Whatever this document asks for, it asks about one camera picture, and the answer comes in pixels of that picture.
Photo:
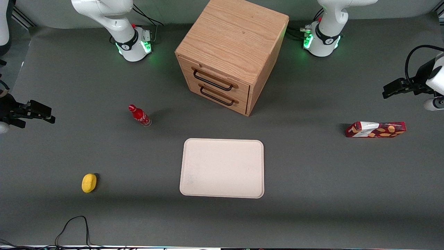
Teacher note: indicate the red cola bottle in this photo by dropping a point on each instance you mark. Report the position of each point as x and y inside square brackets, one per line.
[139, 116]

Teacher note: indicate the yellow lemon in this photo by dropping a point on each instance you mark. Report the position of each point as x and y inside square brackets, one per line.
[89, 183]

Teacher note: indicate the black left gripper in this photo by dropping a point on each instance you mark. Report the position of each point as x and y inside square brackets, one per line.
[419, 82]

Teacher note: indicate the aluminium frame rail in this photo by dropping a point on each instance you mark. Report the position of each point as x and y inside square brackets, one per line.
[24, 17]

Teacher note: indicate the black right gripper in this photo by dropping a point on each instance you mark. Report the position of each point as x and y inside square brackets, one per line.
[7, 108]

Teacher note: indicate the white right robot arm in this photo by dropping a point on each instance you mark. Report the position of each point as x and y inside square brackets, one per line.
[118, 24]

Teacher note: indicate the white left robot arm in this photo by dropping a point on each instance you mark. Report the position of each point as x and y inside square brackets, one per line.
[326, 38]

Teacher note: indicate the red cookie box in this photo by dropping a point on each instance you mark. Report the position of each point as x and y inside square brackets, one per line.
[376, 130]

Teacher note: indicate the beige rectangular tray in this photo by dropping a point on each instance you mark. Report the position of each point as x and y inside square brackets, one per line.
[222, 168]

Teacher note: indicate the wooden drawer front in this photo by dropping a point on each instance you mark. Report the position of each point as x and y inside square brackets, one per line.
[239, 86]
[194, 88]

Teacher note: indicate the wooden drawer cabinet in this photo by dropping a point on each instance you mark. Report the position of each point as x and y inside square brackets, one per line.
[236, 38]

